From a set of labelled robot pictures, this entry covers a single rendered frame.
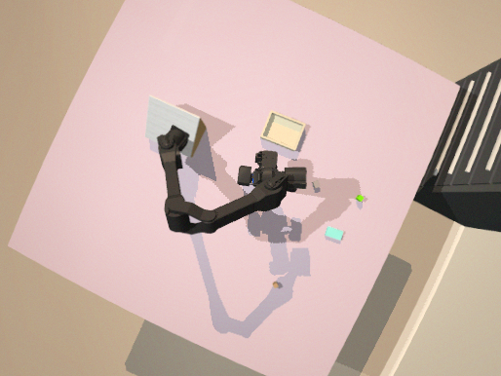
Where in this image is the light turquoise rectangular block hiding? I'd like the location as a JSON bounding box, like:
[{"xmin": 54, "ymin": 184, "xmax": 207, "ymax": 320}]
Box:
[{"xmin": 325, "ymin": 227, "xmax": 344, "ymax": 240}]

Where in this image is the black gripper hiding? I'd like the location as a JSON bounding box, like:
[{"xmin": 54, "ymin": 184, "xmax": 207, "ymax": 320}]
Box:
[{"xmin": 237, "ymin": 166, "xmax": 297, "ymax": 192}]

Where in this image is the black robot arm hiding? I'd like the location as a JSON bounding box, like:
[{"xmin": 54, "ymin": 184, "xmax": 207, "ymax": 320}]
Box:
[{"xmin": 156, "ymin": 125, "xmax": 307, "ymax": 235}]

